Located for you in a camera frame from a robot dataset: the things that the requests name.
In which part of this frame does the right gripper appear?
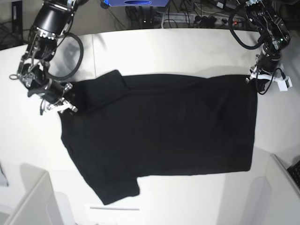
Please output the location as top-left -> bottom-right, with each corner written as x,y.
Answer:
27,79 -> 78,113

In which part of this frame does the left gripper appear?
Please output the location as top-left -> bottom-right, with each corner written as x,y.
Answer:
245,55 -> 285,84

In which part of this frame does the black T-shirt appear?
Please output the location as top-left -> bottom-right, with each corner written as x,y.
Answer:
60,70 -> 258,205

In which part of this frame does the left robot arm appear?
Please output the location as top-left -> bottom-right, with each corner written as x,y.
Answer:
228,0 -> 291,83

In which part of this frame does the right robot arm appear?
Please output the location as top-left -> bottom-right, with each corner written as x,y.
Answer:
9,0 -> 86,114

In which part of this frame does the white power strip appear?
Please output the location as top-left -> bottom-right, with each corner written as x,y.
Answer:
161,13 -> 244,25

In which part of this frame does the black keyboard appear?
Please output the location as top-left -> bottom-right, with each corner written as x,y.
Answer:
287,161 -> 300,187

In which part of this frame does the blue box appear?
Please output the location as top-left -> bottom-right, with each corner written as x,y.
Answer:
104,0 -> 169,7

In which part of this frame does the white left side panel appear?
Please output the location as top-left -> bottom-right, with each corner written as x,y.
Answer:
4,171 -> 64,225

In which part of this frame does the white panel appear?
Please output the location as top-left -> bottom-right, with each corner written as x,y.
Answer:
4,171 -> 64,225
248,153 -> 300,225

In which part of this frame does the black device with lights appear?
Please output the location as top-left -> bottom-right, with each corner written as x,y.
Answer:
139,6 -> 155,25

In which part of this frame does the white right side panel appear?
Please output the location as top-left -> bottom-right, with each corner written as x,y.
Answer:
248,153 -> 300,225

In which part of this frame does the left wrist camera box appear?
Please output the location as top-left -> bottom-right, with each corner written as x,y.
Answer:
277,76 -> 293,92

